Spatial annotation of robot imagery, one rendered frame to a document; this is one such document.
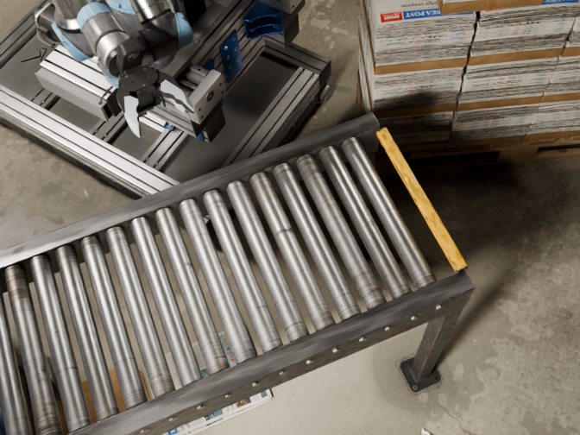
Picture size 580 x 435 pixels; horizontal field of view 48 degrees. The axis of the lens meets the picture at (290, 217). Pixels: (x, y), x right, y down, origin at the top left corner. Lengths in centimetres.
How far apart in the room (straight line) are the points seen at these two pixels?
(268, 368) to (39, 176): 166
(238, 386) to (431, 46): 115
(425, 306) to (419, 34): 85
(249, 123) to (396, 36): 76
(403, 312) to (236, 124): 124
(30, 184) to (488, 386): 192
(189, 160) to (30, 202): 71
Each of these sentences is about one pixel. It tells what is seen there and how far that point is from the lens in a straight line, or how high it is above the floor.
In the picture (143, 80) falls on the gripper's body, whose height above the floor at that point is 124.
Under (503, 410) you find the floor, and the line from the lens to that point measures 234.
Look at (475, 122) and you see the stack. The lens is 244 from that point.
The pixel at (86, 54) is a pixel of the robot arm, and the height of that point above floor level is 97.
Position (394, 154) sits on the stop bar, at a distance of 169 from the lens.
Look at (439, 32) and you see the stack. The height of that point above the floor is 77.
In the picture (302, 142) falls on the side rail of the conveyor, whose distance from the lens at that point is 173.
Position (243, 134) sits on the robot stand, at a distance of 249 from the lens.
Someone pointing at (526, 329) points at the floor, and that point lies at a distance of 244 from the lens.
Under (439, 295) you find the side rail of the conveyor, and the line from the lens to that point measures 155.
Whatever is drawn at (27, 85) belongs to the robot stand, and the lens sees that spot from 290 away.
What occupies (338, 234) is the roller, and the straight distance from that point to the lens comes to 160.
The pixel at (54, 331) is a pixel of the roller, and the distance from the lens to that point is 164.
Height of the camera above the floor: 223
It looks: 62 degrees down
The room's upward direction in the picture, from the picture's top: 8 degrees counter-clockwise
